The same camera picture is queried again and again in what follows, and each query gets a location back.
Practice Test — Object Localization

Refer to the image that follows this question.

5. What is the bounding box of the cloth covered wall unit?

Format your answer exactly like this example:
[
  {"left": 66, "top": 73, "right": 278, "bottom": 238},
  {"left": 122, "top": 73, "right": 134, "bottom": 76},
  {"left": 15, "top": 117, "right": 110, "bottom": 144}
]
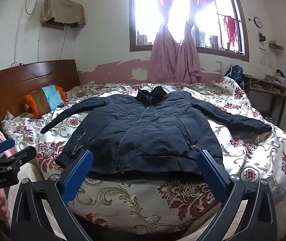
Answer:
[{"left": 40, "top": 0, "right": 86, "bottom": 31}]

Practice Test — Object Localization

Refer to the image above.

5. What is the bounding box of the floral bed quilt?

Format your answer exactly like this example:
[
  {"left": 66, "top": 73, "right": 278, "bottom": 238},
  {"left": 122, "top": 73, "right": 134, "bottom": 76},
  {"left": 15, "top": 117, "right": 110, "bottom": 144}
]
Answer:
[{"left": 1, "top": 77, "right": 286, "bottom": 234}]

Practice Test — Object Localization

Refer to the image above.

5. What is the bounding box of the red hanging garment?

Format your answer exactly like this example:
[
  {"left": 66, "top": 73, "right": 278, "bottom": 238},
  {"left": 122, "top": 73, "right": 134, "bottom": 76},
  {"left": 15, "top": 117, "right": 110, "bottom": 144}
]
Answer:
[{"left": 223, "top": 15, "right": 238, "bottom": 44}]

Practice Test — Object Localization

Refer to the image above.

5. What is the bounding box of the brown wooden headboard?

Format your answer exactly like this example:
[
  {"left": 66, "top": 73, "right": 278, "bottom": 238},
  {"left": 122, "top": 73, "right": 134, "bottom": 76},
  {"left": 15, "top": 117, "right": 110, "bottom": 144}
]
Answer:
[{"left": 0, "top": 59, "right": 81, "bottom": 121}]

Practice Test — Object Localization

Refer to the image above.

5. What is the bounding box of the stack of papers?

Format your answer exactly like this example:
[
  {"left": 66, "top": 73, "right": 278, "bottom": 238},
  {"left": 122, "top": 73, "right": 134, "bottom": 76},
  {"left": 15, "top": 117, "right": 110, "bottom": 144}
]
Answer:
[{"left": 263, "top": 73, "right": 286, "bottom": 84}]

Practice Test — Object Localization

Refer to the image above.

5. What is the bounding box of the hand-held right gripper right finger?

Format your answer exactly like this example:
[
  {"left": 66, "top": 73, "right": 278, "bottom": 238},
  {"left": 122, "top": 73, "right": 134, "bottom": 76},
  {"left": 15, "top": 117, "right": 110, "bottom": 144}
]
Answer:
[{"left": 196, "top": 150, "right": 278, "bottom": 241}]

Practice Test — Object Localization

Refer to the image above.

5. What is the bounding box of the black wall cable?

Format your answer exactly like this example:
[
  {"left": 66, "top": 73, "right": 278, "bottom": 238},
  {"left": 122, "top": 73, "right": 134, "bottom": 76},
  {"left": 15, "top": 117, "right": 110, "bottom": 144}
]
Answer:
[{"left": 24, "top": 26, "right": 67, "bottom": 78}]

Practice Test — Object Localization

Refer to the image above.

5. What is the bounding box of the dark navy padded jacket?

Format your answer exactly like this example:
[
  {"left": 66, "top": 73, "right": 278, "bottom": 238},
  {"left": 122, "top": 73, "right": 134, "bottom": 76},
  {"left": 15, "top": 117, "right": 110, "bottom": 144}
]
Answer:
[{"left": 40, "top": 85, "right": 273, "bottom": 177}]

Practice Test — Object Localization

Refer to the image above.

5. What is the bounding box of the blue backpack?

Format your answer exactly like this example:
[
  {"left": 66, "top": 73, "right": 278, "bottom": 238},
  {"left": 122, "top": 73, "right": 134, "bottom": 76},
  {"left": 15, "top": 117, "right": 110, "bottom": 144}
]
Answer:
[{"left": 224, "top": 65, "right": 244, "bottom": 81}]

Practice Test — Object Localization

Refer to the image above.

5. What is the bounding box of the white wall paper sheet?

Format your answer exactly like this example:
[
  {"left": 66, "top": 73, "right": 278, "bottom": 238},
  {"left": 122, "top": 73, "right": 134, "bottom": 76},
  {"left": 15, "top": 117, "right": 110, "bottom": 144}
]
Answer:
[{"left": 259, "top": 46, "right": 268, "bottom": 66}]

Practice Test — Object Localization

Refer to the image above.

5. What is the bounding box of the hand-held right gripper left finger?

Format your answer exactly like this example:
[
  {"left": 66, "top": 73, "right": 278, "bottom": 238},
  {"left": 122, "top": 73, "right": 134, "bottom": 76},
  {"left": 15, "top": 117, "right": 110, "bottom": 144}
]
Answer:
[{"left": 11, "top": 150, "right": 94, "bottom": 241}]

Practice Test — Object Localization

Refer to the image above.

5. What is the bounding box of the pink curtain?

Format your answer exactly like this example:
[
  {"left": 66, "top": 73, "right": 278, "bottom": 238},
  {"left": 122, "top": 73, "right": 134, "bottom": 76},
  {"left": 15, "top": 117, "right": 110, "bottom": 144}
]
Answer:
[
  {"left": 174, "top": 0, "right": 226, "bottom": 84},
  {"left": 144, "top": 0, "right": 183, "bottom": 84}
]

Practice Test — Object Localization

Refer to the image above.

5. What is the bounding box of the striped orange blue pillow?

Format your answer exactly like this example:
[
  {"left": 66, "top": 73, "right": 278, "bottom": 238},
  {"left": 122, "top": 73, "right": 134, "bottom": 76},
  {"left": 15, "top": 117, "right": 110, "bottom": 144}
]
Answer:
[{"left": 23, "top": 85, "right": 67, "bottom": 119}]

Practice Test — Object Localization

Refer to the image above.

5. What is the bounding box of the wooden side desk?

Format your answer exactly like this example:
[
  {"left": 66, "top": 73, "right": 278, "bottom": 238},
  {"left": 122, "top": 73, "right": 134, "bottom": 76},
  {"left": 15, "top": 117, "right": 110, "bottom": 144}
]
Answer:
[{"left": 243, "top": 74, "right": 286, "bottom": 129}]

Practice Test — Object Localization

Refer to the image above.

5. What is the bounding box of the person's left hand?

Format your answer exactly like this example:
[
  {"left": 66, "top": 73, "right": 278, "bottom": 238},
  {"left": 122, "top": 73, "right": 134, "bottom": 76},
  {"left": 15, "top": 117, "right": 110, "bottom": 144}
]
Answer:
[{"left": 0, "top": 188, "right": 10, "bottom": 221}]

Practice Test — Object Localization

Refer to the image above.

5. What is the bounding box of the grey looped wall hose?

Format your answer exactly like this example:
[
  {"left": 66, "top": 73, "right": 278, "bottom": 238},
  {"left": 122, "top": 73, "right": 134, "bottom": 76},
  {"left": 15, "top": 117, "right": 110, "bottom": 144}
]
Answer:
[{"left": 25, "top": 0, "right": 37, "bottom": 16}]

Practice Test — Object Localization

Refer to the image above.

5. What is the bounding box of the brown framed window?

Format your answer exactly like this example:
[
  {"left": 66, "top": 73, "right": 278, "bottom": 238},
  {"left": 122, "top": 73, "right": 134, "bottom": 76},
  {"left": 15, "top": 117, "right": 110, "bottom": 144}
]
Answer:
[{"left": 129, "top": 0, "right": 250, "bottom": 63}]

